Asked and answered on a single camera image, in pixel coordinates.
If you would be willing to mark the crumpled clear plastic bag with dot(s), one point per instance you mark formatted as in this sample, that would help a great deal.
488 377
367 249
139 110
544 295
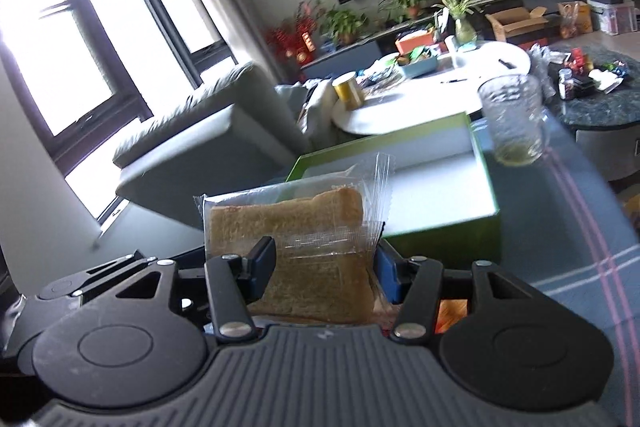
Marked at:
542 67

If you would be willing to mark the blue striped tablecloth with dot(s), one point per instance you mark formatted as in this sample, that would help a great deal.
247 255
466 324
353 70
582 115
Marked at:
560 217

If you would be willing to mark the orange plastic bag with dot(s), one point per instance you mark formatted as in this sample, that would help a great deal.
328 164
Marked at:
574 19

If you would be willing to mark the small jar with dark lid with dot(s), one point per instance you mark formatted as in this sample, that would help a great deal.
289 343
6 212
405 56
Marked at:
566 84

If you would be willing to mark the white cushion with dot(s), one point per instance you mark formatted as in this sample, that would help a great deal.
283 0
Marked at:
315 117

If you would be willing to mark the open cardboard box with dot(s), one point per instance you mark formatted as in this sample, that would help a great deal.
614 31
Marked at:
517 26

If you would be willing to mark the dark marble round table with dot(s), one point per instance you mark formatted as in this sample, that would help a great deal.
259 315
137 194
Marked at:
600 112

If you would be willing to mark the black pen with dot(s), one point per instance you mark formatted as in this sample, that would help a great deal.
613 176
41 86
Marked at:
453 81

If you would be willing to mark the clear glass mug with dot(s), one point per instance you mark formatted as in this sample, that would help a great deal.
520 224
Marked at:
512 122

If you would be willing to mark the grey sofa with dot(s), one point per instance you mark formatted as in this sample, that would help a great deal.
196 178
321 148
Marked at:
200 132

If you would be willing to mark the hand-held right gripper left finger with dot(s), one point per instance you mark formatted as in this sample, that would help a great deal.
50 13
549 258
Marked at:
264 263

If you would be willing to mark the dark television cabinet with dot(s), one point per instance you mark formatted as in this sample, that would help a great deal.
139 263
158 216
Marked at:
350 57

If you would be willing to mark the green rectangular box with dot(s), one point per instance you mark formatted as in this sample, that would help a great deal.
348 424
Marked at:
440 187

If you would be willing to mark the clear packet of sliced bread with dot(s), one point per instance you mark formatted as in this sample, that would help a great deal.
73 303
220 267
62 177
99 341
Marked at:
300 242

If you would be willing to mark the spider plant in glass vase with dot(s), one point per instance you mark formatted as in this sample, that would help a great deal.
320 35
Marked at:
462 19

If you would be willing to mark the yellow tin can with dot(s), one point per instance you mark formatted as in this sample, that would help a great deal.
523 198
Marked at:
349 92

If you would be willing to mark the blue plastic basket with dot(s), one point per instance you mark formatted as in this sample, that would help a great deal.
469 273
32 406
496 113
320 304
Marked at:
420 68

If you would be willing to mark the clear storage box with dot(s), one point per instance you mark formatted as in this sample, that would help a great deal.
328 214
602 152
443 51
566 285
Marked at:
612 17

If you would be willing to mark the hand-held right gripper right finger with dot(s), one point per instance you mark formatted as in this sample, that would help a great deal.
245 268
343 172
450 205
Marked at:
387 272

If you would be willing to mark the orange box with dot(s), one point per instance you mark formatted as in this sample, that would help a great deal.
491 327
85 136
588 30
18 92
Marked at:
417 42

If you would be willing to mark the white round table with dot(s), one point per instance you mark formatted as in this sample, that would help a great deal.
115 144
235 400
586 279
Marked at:
430 99

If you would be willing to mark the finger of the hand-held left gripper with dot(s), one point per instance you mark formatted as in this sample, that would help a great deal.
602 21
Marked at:
117 268

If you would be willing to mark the red flower decoration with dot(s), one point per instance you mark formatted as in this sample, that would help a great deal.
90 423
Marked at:
287 37

